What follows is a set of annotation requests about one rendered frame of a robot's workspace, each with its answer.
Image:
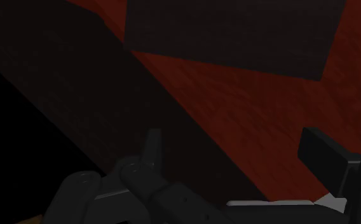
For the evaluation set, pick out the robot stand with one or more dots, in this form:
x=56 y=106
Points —
x=230 y=31

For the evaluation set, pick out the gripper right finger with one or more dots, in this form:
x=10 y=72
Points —
x=323 y=158

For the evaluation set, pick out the dark brown furniture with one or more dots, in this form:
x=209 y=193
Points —
x=84 y=86

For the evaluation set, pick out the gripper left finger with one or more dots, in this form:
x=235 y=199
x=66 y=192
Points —
x=143 y=186

